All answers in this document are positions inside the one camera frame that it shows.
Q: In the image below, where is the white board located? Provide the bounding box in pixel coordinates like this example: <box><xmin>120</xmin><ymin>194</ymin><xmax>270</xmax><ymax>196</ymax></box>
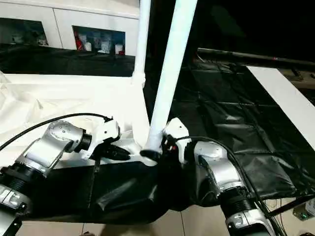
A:
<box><xmin>247</xmin><ymin>65</ymin><xmax>315</xmax><ymax>151</ymax></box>

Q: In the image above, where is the black stand bar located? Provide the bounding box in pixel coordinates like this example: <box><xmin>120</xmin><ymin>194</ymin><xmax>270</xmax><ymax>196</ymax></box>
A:
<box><xmin>267</xmin><ymin>193</ymin><xmax>315</xmax><ymax>217</ymax></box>

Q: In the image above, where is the white cabinet with glass doors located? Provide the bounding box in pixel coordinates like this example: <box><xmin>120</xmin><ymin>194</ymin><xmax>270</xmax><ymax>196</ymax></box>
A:
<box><xmin>0</xmin><ymin>0</ymin><xmax>141</xmax><ymax>57</ymax></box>

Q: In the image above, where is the black right camera cable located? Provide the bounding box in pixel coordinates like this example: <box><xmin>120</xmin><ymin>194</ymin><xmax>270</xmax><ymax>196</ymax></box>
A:
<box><xmin>168</xmin><ymin>136</ymin><xmax>286</xmax><ymax>236</ymax></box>

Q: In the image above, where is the white plastic table leg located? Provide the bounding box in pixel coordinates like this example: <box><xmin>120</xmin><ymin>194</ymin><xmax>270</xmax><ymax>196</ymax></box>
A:
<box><xmin>144</xmin><ymin>0</ymin><xmax>198</xmax><ymax>154</ymax></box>
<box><xmin>132</xmin><ymin>0</ymin><xmax>152</xmax><ymax>89</ymax></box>

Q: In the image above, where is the dark cabinet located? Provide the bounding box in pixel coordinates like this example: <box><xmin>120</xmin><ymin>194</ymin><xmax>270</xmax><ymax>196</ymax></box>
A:
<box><xmin>145</xmin><ymin>0</ymin><xmax>315</xmax><ymax>59</ymax></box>

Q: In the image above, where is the thin black floor cable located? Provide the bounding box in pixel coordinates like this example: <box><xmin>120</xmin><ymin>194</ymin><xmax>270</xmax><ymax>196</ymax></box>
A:
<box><xmin>263</xmin><ymin>198</ymin><xmax>296</xmax><ymax>236</ymax></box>

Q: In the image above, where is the grey power supply box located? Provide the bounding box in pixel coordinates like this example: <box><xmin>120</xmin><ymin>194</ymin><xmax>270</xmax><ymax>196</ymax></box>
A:
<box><xmin>292</xmin><ymin>198</ymin><xmax>315</xmax><ymax>220</ymax></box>

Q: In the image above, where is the black plastic mat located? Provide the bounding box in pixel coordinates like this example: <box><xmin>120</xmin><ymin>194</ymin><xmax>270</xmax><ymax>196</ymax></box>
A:
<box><xmin>0</xmin><ymin>44</ymin><xmax>315</xmax><ymax>225</ymax></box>

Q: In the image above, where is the white plastic table top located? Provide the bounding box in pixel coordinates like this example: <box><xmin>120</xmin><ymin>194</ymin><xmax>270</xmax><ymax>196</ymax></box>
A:
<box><xmin>0</xmin><ymin>72</ymin><xmax>163</xmax><ymax>171</ymax></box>

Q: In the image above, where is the clear plastic container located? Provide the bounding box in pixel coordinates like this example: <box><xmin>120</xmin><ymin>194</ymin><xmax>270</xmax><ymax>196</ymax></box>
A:
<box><xmin>100</xmin><ymin>36</ymin><xmax>111</xmax><ymax>54</ymax></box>

